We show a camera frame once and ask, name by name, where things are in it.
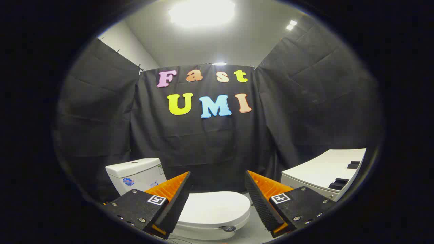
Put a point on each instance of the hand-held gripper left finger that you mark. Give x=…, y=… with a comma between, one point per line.
x=176, y=206

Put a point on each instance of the white drawer cabinet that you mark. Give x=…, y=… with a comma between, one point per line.
x=318, y=171

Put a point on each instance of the small black block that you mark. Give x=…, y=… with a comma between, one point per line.
x=353, y=165
x=338, y=184

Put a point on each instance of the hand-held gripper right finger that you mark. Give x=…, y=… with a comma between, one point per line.
x=259, y=203

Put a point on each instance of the large ceiling light panel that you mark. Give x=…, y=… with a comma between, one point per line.
x=201, y=13

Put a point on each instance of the black backdrop cloth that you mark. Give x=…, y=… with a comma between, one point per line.
x=217, y=145

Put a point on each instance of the white toilet tank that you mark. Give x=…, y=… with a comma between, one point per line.
x=135, y=169

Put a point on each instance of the white toilet lid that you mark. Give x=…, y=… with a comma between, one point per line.
x=213, y=206

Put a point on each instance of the ceiling light behind cloth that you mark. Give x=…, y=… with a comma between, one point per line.
x=219, y=63

